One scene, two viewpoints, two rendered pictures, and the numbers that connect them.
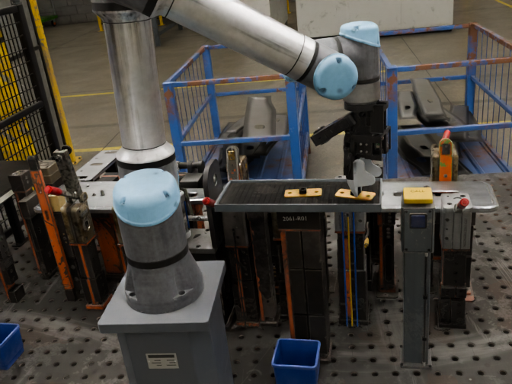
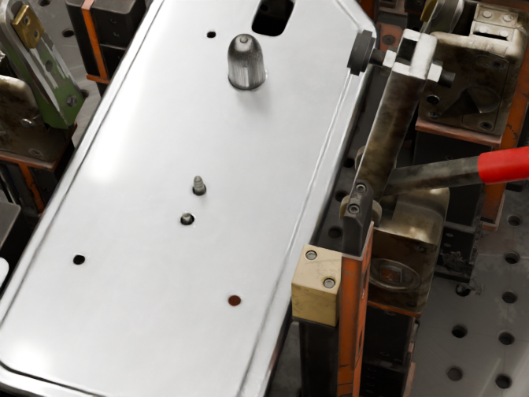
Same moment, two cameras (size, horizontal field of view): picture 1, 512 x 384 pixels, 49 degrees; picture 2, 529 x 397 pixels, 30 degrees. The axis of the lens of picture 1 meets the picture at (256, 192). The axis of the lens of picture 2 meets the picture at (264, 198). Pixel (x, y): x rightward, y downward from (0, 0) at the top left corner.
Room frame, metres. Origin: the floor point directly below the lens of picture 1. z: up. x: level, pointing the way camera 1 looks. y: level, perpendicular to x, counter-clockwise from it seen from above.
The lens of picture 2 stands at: (1.57, 0.94, 1.67)
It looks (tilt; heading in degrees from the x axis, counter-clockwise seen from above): 57 degrees down; 277
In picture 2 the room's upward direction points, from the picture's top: 5 degrees counter-clockwise
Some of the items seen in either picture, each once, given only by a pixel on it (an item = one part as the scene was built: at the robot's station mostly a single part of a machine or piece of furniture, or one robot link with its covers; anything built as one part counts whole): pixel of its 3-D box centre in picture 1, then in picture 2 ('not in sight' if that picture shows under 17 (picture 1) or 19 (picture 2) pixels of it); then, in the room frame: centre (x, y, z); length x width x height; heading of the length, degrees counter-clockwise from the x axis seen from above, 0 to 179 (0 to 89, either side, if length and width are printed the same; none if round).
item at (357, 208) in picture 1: (299, 194); not in sight; (1.17, -0.10, 1.16); 0.37 x 0.14 x 0.02; 75
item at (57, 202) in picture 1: (69, 246); (319, 372); (1.57, 0.60, 0.88); 0.04 x 0.04 x 0.36; 75
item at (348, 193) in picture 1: (354, 193); not in sight; (1.13, -0.22, 1.17); 0.08 x 0.04 x 0.01; 59
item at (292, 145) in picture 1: (248, 123); not in sight; (3.94, 0.00, 0.47); 1.20 x 0.80 x 0.95; 170
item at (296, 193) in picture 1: (302, 191); not in sight; (1.17, -0.11, 1.17); 0.08 x 0.04 x 0.01; 80
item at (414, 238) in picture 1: (416, 285); not in sight; (1.11, -0.35, 0.92); 0.08 x 0.08 x 0.44; 75
